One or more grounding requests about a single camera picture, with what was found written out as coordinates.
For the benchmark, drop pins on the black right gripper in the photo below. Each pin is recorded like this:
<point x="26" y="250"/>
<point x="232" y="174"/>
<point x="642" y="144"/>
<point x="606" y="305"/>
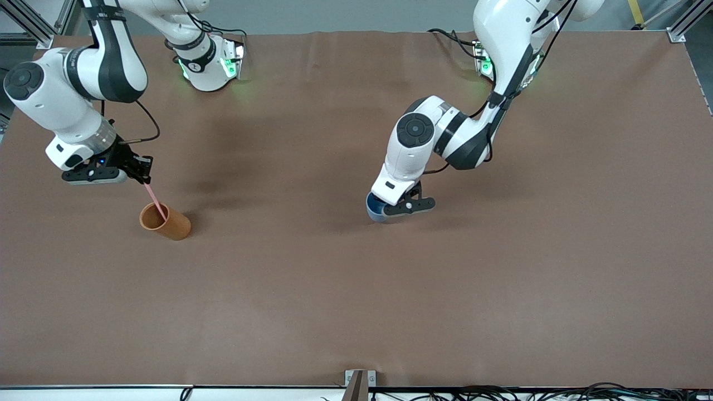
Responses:
<point x="121" y="157"/>

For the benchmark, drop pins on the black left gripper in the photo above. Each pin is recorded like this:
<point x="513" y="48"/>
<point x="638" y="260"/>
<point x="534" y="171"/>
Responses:
<point x="414" y="191"/>

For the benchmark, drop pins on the pink straw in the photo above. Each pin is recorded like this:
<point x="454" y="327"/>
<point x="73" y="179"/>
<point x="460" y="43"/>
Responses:
<point x="153" y="197"/>

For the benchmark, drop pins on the blue cup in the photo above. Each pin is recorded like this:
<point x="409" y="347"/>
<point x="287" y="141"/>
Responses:
<point x="376" y="213"/>

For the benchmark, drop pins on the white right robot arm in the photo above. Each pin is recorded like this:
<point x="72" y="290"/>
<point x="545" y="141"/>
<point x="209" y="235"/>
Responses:
<point x="50" y="94"/>

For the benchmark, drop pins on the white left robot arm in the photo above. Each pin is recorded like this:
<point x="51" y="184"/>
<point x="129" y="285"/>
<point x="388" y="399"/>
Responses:
<point x="412" y="150"/>

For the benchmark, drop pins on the orange cylindrical cup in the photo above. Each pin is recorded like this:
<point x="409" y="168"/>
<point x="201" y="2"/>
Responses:
<point x="175" y="225"/>

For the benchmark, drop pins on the brown table mat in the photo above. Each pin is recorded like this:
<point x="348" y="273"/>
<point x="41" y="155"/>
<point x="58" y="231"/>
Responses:
<point x="334" y="289"/>

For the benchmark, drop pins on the aluminium frame profile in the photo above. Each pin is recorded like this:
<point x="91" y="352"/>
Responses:
<point x="33" y="25"/>
<point x="682" y="25"/>

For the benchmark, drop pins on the metal table edge bracket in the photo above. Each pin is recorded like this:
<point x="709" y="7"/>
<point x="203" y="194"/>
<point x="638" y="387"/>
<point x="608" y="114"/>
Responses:
<point x="350" y="376"/>

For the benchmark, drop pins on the brown camera post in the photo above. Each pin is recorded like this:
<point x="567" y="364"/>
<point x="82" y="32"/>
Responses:
<point x="356" y="391"/>

